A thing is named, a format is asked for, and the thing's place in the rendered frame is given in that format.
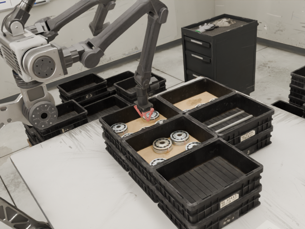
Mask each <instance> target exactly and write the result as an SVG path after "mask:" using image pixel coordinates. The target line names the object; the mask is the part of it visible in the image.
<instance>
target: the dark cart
mask: <svg viewBox="0 0 305 229"><path fill-rule="evenodd" d="M229 18H230V19H232V20H233V21H235V22H236V23H234V24H232V25H230V26H221V27H215V28H214V29H213V30H207V31H204V32H197V31H196V30H198V29H199V26H200V25H202V26H204V23H206V24H207V25H208V24H209V23H210V24H212V23H213V22H215V21H218V20H222V19H227V20H228V19H229ZM257 22H258V20H254V19H249V18H244V17H239V16H235V15H229V14H222V15H218V16H215V17H212V18H209V19H206V20H203V21H200V22H197V23H194V24H191V25H187V26H184V27H181V32H182V52H183V66H184V80H185V82H188V81H190V80H192V79H195V78H197V77H199V76H202V77H207V78H210V79H212V80H214V81H216V82H218V83H220V84H222V85H225V86H227V87H229V88H231V89H234V90H236V91H239V92H241V93H243V94H246V95H248V96H250V93H251V92H253V91H255V72H256V41H257Z"/></svg>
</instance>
